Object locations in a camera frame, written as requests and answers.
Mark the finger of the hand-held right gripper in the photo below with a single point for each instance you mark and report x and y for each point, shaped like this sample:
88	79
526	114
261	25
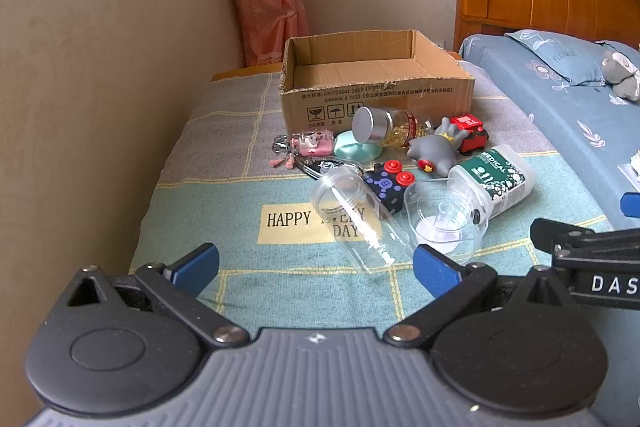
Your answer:
631	204
575	234

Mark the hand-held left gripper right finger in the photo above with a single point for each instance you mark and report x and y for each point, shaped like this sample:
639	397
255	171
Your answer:
435	269

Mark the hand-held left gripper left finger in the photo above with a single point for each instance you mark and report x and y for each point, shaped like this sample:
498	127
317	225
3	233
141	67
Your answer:
197	262

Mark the green and white plastic bottle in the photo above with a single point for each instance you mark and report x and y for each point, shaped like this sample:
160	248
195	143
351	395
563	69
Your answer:
500	179

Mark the tall clear plastic jar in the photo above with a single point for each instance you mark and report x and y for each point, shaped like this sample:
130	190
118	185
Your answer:
345	202

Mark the grey rubber toy figure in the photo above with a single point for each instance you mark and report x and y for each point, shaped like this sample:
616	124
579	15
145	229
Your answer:
430	149

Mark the cardboard box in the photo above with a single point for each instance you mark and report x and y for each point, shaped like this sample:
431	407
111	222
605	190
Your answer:
320	107

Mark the white paper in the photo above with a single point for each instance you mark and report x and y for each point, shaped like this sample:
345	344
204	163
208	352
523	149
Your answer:
632	172

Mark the short clear plastic cup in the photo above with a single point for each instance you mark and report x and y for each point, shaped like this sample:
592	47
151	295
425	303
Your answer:
445	219

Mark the black cube with red buttons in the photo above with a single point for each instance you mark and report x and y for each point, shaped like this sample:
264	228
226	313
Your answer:
385	189

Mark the blue flowered bedsheet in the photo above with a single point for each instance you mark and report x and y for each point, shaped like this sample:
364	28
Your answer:
565	122

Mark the grey plush toy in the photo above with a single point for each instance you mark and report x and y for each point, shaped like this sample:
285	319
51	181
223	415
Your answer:
620	69

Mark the mint green round case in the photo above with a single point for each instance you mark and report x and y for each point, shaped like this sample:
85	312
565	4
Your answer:
350	150

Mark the capsule bottle with silver cap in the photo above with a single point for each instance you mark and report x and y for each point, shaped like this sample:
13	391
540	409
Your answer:
395	127

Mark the red toy train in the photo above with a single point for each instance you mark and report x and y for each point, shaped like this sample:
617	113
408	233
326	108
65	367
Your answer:
467	123

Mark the blue flowered pillow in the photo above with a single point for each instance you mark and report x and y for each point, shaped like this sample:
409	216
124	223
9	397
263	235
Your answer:
560	54

